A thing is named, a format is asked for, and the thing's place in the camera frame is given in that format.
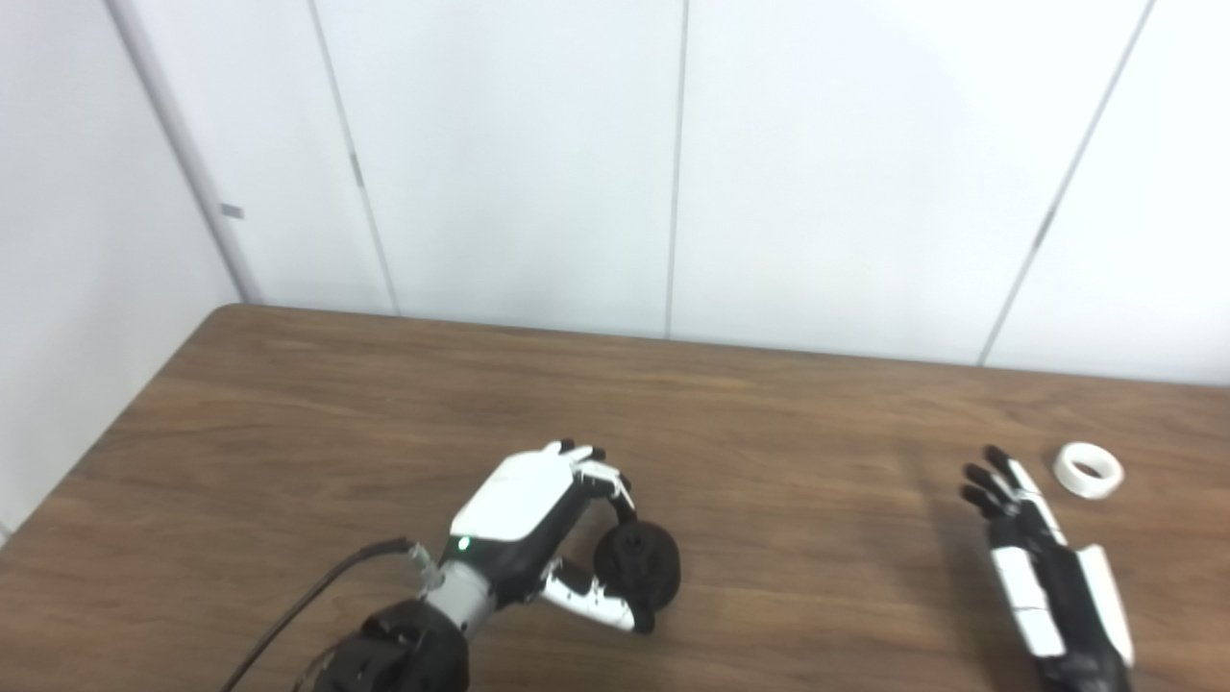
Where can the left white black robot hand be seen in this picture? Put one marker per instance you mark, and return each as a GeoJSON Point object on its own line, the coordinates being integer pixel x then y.
{"type": "Point", "coordinates": [519, 500]}

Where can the grey wall corner trim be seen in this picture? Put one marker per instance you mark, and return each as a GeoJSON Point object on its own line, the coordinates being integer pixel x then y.
{"type": "Point", "coordinates": [182, 144]}

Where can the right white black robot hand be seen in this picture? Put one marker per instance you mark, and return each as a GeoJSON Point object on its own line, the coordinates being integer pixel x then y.
{"type": "Point", "coordinates": [1057, 596]}

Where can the round black part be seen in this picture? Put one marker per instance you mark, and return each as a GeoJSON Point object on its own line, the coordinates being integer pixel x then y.
{"type": "Point", "coordinates": [639, 567]}

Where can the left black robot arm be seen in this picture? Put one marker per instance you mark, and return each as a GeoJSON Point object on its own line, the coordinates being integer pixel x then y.
{"type": "Point", "coordinates": [404, 654]}

